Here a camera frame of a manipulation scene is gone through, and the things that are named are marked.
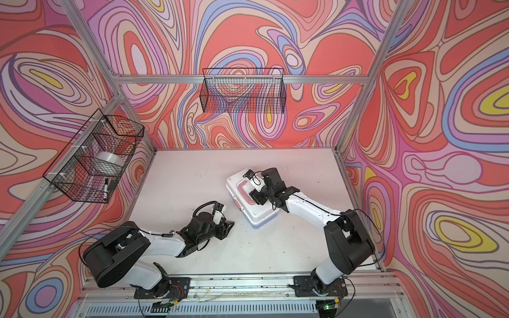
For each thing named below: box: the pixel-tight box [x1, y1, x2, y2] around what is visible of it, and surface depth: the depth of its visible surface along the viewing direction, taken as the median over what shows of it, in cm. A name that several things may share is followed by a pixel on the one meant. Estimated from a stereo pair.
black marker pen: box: [104, 178, 109, 202], surface depth 74 cm
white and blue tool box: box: [225, 170, 280, 229], surface depth 88 cm
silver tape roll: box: [94, 151, 126, 167], surface depth 75 cm
